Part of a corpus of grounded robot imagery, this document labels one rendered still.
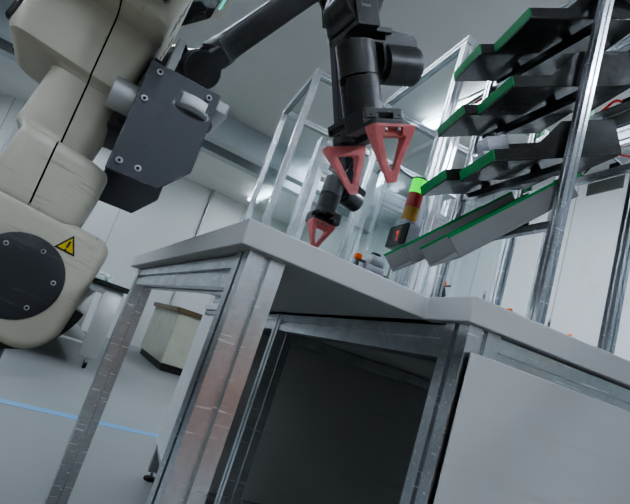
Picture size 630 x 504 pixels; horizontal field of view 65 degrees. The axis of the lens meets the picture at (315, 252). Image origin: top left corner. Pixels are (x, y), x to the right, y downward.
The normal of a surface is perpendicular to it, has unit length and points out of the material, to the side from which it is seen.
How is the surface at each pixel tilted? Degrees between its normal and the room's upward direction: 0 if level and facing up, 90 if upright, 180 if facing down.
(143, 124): 90
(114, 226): 90
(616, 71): 90
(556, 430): 90
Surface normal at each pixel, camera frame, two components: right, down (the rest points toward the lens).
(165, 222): 0.46, -0.05
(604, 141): 0.19, -0.16
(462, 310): -0.89, -0.36
